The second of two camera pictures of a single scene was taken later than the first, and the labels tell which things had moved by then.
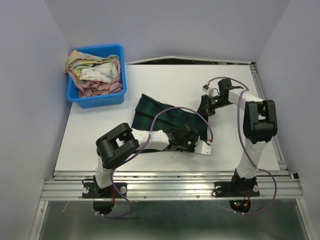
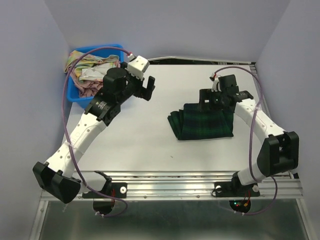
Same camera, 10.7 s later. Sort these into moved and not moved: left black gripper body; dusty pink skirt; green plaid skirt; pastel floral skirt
Moved: left black gripper body; green plaid skirt
Not moved: dusty pink skirt; pastel floral skirt
